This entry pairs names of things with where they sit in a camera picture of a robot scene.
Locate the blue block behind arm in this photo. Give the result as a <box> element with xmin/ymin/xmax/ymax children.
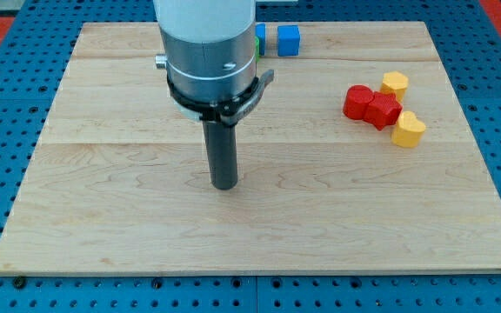
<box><xmin>255</xmin><ymin>23</ymin><xmax>266</xmax><ymax>56</ymax></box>

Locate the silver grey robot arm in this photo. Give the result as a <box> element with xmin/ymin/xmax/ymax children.
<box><xmin>154</xmin><ymin>0</ymin><xmax>257</xmax><ymax>121</ymax></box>

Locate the green circle block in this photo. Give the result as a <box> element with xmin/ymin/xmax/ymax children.
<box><xmin>255</xmin><ymin>37</ymin><xmax>260</xmax><ymax>63</ymax></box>

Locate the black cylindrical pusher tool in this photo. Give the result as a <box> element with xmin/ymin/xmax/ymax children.
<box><xmin>203</xmin><ymin>122</ymin><xmax>238</xmax><ymax>190</ymax></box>

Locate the light wooden board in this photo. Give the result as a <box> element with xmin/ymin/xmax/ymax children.
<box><xmin>0</xmin><ymin>22</ymin><xmax>501</xmax><ymax>276</ymax></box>

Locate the red cylinder block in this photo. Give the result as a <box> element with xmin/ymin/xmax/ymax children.
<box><xmin>342</xmin><ymin>84</ymin><xmax>374</xmax><ymax>120</ymax></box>

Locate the blue cube block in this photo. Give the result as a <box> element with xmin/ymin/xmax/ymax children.
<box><xmin>277</xmin><ymin>24</ymin><xmax>301</xmax><ymax>57</ymax></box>

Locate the red star block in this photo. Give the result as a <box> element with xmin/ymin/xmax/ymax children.
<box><xmin>363</xmin><ymin>91</ymin><xmax>403</xmax><ymax>130</ymax></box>

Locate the yellow heart block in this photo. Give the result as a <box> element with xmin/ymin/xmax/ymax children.
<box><xmin>391</xmin><ymin>111</ymin><xmax>426</xmax><ymax>148</ymax></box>

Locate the yellow hexagon block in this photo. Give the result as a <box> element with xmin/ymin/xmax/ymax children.
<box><xmin>379</xmin><ymin>71</ymin><xmax>409</xmax><ymax>103</ymax></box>

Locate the black clamp ring with lever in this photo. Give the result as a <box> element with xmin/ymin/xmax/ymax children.
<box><xmin>166</xmin><ymin>69</ymin><xmax>275</xmax><ymax>128</ymax></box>

